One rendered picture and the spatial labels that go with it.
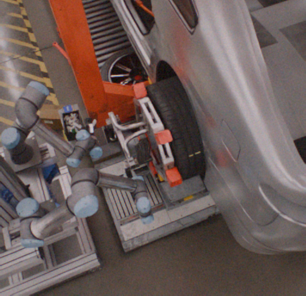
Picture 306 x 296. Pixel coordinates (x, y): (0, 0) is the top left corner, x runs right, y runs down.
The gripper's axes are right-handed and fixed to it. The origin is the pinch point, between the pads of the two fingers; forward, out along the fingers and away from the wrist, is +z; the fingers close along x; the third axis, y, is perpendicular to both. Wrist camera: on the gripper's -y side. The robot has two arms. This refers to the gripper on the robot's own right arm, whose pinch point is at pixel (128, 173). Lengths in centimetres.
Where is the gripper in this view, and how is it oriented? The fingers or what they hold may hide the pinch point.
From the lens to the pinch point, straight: 232.7
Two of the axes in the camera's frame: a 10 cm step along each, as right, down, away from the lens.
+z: -3.7, -7.8, 5.1
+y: -0.6, -5.3, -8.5
